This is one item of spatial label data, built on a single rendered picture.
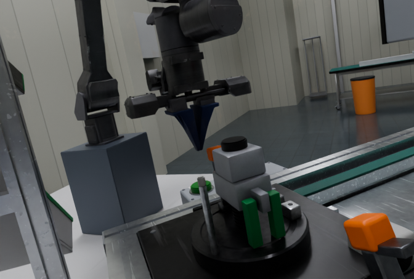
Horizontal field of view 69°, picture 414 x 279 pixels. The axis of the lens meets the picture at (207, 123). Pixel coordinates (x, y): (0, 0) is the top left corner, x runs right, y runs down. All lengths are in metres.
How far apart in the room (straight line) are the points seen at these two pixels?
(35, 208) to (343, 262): 0.28
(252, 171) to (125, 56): 3.30
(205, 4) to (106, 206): 0.48
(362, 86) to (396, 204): 5.07
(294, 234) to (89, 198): 0.50
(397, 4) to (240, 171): 0.21
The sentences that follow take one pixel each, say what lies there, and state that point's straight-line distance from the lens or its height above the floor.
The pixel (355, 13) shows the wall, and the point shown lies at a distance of 8.89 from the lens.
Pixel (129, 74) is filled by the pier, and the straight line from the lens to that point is 3.58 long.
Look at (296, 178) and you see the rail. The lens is 0.58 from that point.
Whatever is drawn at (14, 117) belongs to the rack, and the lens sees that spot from 0.26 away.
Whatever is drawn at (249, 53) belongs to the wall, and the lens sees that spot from 7.78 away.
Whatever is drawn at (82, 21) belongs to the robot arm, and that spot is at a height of 1.32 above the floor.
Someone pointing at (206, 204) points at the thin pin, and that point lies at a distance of 0.31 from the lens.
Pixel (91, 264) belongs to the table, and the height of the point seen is 0.86.
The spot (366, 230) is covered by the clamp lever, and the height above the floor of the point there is 1.07.
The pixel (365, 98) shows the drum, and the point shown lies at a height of 0.28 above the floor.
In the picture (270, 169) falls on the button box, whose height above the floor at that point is 0.96.
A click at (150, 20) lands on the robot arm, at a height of 1.26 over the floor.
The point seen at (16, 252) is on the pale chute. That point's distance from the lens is 0.42.
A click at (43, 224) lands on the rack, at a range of 0.28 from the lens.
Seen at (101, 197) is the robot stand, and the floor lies 0.95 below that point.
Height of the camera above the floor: 1.18
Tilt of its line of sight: 10 degrees down
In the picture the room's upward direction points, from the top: 11 degrees counter-clockwise
